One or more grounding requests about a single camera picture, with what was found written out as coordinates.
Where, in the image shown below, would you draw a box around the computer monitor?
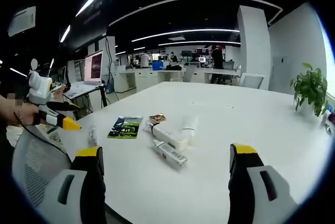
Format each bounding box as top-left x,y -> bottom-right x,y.
83,49 -> 104,84

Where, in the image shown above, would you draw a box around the green skincare sachet packet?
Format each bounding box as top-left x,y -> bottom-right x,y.
106,115 -> 143,140

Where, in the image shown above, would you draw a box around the ceiling air conditioner vent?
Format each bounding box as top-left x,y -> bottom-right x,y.
7,6 -> 37,37

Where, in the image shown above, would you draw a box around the potted green plant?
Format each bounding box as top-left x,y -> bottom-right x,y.
289,62 -> 329,117

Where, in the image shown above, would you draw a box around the person's left hand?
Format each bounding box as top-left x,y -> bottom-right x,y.
0,95 -> 41,127

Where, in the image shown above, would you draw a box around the small white skincare bottle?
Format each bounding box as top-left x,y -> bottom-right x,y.
88,126 -> 98,147

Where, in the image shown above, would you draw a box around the white cylindrical skincare bottle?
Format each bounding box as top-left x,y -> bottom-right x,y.
181,115 -> 199,141

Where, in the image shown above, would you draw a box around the small items beside plant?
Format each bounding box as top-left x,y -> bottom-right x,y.
321,104 -> 335,137

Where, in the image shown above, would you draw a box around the black hanging cable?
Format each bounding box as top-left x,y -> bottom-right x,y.
104,36 -> 116,102

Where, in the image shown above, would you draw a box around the grey mesh office chair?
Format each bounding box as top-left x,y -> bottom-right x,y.
11,126 -> 73,209

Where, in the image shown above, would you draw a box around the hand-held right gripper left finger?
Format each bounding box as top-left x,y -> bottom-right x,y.
41,145 -> 107,224

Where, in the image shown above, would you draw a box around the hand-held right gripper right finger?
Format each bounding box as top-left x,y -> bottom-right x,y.
228,143 -> 299,224

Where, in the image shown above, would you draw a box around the long white skincare tube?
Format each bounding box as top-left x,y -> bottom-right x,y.
144,120 -> 189,152

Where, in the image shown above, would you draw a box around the white office chair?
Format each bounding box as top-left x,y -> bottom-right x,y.
238,72 -> 265,89

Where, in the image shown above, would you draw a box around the white office workbench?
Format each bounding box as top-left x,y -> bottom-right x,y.
114,67 -> 240,93

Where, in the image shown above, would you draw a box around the small brown patterned skincare box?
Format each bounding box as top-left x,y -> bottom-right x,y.
148,114 -> 167,124

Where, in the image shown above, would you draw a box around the silver white skincare tube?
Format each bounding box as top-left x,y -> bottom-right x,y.
151,139 -> 188,170

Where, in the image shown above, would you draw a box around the black-legged side desk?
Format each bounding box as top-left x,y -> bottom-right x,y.
62,80 -> 108,116

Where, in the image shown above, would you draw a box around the white grey floor cabinet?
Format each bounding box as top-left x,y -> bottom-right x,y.
271,55 -> 289,94

